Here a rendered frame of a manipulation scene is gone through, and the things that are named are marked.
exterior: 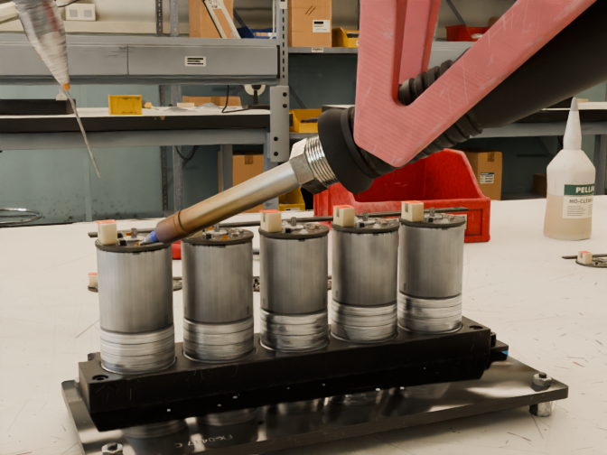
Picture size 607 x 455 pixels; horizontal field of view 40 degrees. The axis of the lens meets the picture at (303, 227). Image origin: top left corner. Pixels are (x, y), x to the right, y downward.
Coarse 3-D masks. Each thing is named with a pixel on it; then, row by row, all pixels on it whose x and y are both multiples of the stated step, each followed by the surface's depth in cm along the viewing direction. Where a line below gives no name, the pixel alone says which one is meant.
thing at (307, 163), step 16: (304, 144) 23; (320, 144) 23; (304, 160) 23; (320, 160) 23; (256, 176) 24; (272, 176) 24; (288, 176) 24; (304, 176) 23; (320, 176) 23; (224, 192) 25; (240, 192) 24; (256, 192) 24; (272, 192) 24; (192, 208) 25; (208, 208) 25; (224, 208) 24; (240, 208) 24; (160, 224) 26; (176, 224) 25; (192, 224) 25; (208, 224) 25; (160, 240) 26; (176, 240) 26
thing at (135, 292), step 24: (120, 264) 26; (144, 264) 26; (168, 264) 27; (120, 288) 26; (144, 288) 26; (168, 288) 27; (120, 312) 26; (144, 312) 26; (168, 312) 27; (120, 336) 27; (144, 336) 27; (168, 336) 27; (120, 360) 27; (144, 360) 27; (168, 360) 27
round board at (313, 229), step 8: (296, 224) 30; (304, 224) 30; (312, 224) 30; (320, 224) 30; (264, 232) 29; (272, 232) 29; (280, 232) 29; (288, 232) 28; (296, 232) 29; (312, 232) 29; (320, 232) 29; (328, 232) 29
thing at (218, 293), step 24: (192, 264) 27; (216, 264) 27; (240, 264) 28; (192, 288) 28; (216, 288) 27; (240, 288) 28; (192, 312) 28; (216, 312) 27; (240, 312) 28; (192, 336) 28; (216, 336) 28; (240, 336) 28; (216, 360) 28
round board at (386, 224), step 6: (360, 222) 30; (378, 222) 30; (384, 222) 30; (390, 222) 30; (396, 222) 30; (336, 228) 30; (342, 228) 29; (348, 228) 29; (354, 228) 29; (360, 228) 29; (366, 228) 29; (372, 228) 29; (378, 228) 29; (384, 228) 29; (390, 228) 29; (396, 228) 30
